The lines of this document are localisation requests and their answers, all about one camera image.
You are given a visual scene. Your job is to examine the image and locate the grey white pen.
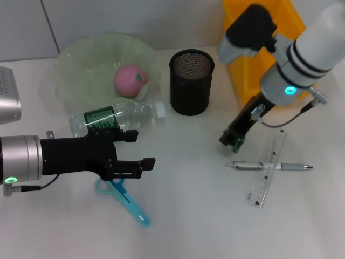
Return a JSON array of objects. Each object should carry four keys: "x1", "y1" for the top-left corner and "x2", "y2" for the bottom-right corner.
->
[{"x1": 225, "y1": 160, "x2": 314, "y2": 171}]

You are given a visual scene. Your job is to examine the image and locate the black mesh pen holder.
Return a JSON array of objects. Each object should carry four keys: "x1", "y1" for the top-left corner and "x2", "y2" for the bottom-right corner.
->
[{"x1": 169, "y1": 49, "x2": 215, "y2": 117}]

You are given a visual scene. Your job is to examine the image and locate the yellow plastic bin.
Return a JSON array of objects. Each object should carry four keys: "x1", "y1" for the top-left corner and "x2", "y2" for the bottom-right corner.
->
[{"x1": 222, "y1": 0, "x2": 318, "y2": 106}]

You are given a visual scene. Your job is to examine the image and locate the green plastic wrapper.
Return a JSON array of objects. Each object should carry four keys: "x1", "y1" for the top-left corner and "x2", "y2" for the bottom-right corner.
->
[{"x1": 231, "y1": 136, "x2": 246, "y2": 154}]

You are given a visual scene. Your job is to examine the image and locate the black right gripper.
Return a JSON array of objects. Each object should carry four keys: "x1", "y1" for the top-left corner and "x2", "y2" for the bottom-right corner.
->
[{"x1": 218, "y1": 96, "x2": 274, "y2": 147}]

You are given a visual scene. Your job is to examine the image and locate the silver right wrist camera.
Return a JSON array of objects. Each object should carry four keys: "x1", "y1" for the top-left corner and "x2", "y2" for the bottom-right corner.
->
[{"x1": 217, "y1": 4, "x2": 278, "y2": 64}]

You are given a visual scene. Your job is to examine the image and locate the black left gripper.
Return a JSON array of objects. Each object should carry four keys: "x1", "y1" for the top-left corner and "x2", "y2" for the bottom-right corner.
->
[{"x1": 39, "y1": 126, "x2": 156, "y2": 181}]

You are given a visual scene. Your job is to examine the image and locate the pink toy peach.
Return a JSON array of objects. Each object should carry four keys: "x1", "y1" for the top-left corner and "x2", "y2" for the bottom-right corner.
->
[{"x1": 113, "y1": 64, "x2": 148, "y2": 97}]

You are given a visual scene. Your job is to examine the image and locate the clear water bottle green label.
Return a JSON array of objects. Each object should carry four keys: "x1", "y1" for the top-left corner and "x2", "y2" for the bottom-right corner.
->
[{"x1": 68, "y1": 101, "x2": 167, "y2": 138}]

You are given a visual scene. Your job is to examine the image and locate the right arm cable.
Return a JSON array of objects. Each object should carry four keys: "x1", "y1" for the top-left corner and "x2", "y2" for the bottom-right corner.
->
[{"x1": 252, "y1": 98, "x2": 328, "y2": 127}]

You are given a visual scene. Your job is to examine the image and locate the transparent plastic ruler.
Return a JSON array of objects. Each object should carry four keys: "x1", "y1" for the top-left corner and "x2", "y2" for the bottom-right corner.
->
[{"x1": 245, "y1": 129, "x2": 287, "y2": 208}]

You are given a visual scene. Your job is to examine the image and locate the green glass fruit plate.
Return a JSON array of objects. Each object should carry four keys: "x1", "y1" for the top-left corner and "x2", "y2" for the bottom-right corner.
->
[{"x1": 40, "y1": 31, "x2": 162, "y2": 108}]

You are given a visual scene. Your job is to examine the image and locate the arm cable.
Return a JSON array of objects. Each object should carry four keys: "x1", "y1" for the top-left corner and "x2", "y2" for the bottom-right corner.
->
[
  {"x1": 3, "y1": 174, "x2": 61, "y2": 197},
  {"x1": 252, "y1": 98, "x2": 328, "y2": 127}
]

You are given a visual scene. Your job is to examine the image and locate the blue scissors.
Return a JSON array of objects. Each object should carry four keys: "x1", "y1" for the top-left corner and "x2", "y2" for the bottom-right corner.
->
[{"x1": 94, "y1": 176, "x2": 151, "y2": 228}]

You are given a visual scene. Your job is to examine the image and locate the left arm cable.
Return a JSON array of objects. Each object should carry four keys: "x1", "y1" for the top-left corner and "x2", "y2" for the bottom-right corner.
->
[{"x1": 3, "y1": 174, "x2": 61, "y2": 197}]

